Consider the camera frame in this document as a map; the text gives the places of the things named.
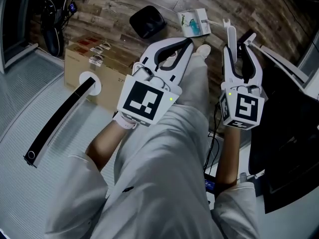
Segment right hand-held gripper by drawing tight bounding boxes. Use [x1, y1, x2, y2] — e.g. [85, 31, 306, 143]
[218, 25, 266, 131]

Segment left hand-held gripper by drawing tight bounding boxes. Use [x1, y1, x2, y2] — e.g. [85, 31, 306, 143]
[116, 36, 195, 128]

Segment pile of colourful paper scraps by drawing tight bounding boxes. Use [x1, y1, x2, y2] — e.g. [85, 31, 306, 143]
[179, 11, 202, 34]

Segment black trash bin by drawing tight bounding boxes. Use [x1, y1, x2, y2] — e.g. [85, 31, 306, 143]
[129, 5, 167, 40]

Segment white dustpan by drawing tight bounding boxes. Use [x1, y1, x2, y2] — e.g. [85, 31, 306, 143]
[177, 7, 232, 38]

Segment person's left forearm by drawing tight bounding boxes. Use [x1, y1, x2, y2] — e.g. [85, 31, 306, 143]
[85, 119, 127, 172]

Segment person's right forearm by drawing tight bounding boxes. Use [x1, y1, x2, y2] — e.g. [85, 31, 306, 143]
[214, 125, 242, 187]

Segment person's left white shoe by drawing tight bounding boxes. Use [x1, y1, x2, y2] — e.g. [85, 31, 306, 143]
[161, 54, 178, 70]

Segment person's white shoe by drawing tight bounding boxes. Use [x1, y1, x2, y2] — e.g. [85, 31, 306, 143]
[195, 44, 212, 59]
[161, 54, 178, 70]

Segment person's right white shoe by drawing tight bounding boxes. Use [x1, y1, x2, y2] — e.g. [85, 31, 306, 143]
[195, 44, 212, 59]

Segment white office desk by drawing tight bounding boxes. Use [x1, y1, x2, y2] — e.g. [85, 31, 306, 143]
[243, 31, 319, 97]

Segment pale pink wristwatch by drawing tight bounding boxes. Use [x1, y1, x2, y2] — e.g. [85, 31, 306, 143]
[113, 112, 138, 130]

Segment black mesh office chair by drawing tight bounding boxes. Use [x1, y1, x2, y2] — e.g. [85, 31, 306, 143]
[249, 66, 319, 176]

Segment brown cardboard box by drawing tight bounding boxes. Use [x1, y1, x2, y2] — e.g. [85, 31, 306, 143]
[64, 33, 137, 112]

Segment black oval case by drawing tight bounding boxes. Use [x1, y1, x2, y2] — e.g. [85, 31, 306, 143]
[42, 25, 65, 57]

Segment person's white shirt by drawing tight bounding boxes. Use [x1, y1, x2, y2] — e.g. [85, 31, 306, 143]
[44, 103, 261, 239]

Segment black box with blue label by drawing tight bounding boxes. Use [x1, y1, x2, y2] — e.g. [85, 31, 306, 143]
[203, 172, 217, 195]

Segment black desk mat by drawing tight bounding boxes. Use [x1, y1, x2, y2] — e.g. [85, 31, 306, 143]
[263, 168, 319, 214]

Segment black floor cables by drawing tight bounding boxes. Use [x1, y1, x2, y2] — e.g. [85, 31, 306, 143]
[203, 101, 226, 176]

